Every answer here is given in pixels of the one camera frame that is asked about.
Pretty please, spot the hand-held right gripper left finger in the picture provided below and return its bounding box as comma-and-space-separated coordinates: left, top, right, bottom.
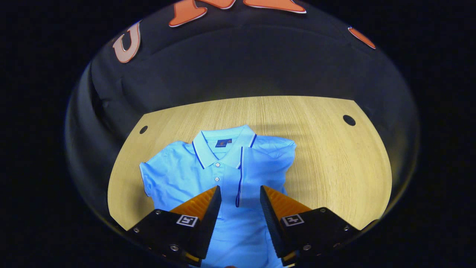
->
126, 185, 222, 267

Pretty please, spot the black backdrop cloth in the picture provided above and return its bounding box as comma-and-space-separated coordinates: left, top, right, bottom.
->
65, 0, 421, 239

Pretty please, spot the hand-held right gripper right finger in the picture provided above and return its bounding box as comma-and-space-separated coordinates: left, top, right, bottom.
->
260, 185, 380, 267

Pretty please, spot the light blue T-shirt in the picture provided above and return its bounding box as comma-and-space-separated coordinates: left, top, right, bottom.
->
139, 125, 297, 268

